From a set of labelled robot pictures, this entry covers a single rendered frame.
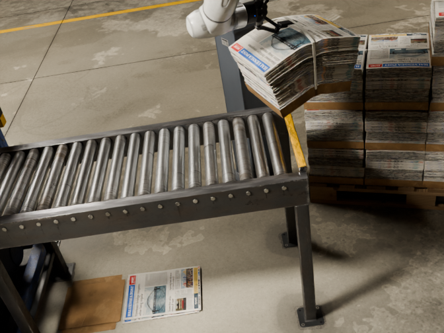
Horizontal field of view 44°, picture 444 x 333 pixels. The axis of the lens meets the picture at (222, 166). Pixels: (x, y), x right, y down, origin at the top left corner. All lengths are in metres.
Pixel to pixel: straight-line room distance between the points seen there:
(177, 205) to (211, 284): 0.83
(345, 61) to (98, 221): 1.10
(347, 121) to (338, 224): 0.56
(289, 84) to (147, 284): 1.30
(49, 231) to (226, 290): 0.96
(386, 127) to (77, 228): 1.52
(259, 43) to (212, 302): 1.24
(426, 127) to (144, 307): 1.59
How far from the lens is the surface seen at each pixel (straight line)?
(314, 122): 2.78
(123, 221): 2.07
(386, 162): 2.90
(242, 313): 2.61
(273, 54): 2.03
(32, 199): 2.24
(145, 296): 2.77
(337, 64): 2.14
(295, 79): 2.05
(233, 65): 2.85
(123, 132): 2.45
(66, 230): 2.14
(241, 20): 1.97
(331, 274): 2.73
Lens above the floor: 2.02
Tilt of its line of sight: 36 degrees down
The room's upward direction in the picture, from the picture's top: 10 degrees counter-clockwise
